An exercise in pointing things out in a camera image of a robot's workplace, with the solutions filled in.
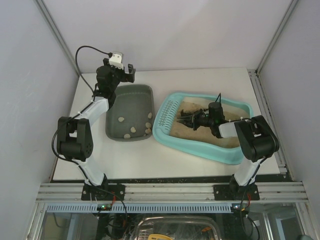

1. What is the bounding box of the black litter scoop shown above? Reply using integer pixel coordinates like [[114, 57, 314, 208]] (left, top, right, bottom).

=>
[[177, 109, 201, 122]]

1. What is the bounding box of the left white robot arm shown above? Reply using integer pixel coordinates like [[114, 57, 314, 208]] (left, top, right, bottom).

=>
[[51, 52, 136, 187]]

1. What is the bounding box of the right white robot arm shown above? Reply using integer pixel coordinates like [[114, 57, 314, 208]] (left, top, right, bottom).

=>
[[177, 107, 280, 187]]

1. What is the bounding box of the teal cat litter box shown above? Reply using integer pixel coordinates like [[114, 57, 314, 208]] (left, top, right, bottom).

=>
[[152, 92, 245, 165]]

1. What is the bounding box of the beige cat litter sand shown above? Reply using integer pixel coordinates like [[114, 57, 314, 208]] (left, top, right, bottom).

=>
[[169, 97, 240, 149]]

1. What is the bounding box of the dark grey plastic bin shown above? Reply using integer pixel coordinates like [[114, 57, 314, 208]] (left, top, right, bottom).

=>
[[105, 84, 155, 142]]

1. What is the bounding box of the clear plastic tub below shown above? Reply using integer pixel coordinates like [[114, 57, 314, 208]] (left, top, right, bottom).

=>
[[125, 215, 222, 240]]

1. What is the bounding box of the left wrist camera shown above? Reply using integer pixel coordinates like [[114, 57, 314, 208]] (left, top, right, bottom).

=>
[[108, 52, 124, 70]]

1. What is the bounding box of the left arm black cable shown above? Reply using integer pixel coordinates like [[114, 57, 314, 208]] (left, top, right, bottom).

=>
[[74, 45, 113, 101]]

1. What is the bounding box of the aluminium front rail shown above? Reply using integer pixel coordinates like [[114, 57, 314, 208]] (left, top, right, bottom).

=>
[[36, 182, 308, 203]]

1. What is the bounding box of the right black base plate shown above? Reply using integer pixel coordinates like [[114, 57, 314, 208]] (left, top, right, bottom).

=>
[[213, 184, 260, 201]]

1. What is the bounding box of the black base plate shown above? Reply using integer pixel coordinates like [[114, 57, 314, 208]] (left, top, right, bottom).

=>
[[213, 184, 260, 201], [80, 183, 126, 201]]

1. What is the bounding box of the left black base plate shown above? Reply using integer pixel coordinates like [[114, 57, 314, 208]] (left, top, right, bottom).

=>
[[80, 183, 126, 201]]

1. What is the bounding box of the blue slotted cable duct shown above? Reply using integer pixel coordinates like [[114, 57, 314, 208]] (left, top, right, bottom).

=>
[[46, 202, 233, 214]]

